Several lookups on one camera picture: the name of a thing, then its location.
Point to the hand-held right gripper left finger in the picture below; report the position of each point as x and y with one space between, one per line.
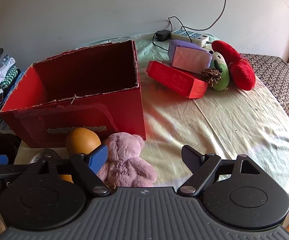
98 158

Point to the red carton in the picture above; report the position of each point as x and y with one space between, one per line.
174 78

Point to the red cardboard box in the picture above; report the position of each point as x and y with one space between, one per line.
84 120

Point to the purple tissue pack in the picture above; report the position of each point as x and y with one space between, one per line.
189 57

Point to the stack of folded clothes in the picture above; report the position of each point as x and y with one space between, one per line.
2 75

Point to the pine cone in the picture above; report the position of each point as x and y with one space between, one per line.
211 77

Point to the white power strip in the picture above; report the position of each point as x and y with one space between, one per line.
197 36

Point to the orange gourd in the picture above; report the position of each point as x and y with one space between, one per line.
82 140

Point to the tape roll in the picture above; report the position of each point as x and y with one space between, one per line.
43 153

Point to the red plush toy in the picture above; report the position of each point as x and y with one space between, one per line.
244 75

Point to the brown patterned cloth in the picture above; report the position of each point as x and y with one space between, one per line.
279 85

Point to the pink teddy bear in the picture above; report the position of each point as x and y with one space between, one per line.
127 165

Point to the black charger adapter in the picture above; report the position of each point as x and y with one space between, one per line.
162 35

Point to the green plush toy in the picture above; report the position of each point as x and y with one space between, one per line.
224 77

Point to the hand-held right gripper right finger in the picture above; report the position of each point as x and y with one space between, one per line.
190 158

